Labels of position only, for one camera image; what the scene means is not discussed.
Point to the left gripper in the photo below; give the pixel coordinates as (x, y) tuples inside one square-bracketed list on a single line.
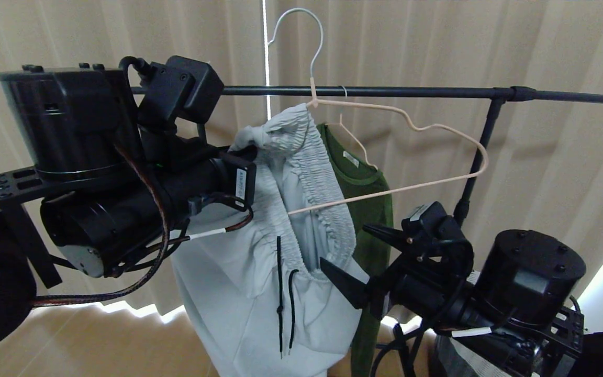
[(139, 220)]

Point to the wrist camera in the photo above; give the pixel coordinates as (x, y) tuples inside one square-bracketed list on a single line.
[(186, 89), (432, 220)]

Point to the pink clothes hanger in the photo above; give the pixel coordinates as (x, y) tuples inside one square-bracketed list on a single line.
[(437, 126), (356, 141)]

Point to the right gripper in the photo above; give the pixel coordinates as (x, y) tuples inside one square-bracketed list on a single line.
[(427, 288)]

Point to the black clothes rack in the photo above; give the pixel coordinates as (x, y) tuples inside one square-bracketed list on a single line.
[(437, 92)]

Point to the pale grey garment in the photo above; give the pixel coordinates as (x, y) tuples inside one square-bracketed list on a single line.
[(228, 293)]

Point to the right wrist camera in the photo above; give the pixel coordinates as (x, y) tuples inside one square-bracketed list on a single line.
[(432, 220)]

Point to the green printed shirt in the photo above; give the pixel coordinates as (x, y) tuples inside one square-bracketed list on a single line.
[(369, 209)]

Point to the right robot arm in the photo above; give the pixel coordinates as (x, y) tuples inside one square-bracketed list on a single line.
[(532, 272)]

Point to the white laundry basket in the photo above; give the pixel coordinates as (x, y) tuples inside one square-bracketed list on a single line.
[(469, 361)]

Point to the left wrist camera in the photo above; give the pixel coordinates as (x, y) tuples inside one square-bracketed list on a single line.
[(186, 89)]

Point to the beige curtain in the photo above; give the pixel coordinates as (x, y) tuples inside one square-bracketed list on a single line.
[(542, 42)]

